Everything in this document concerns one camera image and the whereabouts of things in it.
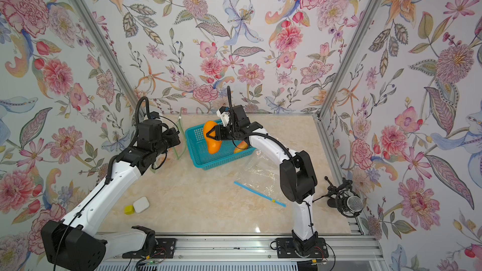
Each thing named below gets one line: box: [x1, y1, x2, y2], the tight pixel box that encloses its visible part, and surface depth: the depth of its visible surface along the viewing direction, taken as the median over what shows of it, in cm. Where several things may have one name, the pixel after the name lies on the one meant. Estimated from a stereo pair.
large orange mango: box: [203, 120, 223, 155], surface depth 85 cm
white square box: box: [133, 196, 150, 214], surface depth 86 cm
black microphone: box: [312, 176, 365, 219], surface depth 72 cm
